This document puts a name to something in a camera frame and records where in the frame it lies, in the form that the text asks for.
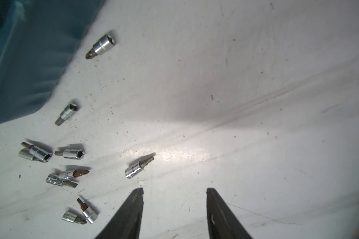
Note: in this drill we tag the silver bit bottom small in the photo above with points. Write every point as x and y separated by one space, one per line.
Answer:
90 214

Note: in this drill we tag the silver bit cluster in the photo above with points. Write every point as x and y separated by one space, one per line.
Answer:
34 153
76 154

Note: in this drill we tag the silver bit cluster right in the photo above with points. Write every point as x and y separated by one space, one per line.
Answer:
76 154

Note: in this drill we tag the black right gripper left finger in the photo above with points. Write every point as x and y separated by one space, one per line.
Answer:
126 223

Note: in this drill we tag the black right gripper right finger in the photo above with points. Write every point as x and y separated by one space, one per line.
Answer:
222 223

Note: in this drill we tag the silver bit pair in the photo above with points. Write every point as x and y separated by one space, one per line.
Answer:
64 178

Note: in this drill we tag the silver bit bottom long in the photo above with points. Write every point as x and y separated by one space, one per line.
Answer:
72 217

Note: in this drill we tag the dark teal storage box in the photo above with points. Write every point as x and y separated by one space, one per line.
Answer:
37 42

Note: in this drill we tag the silver bit cluster left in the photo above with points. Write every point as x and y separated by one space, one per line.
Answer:
34 153

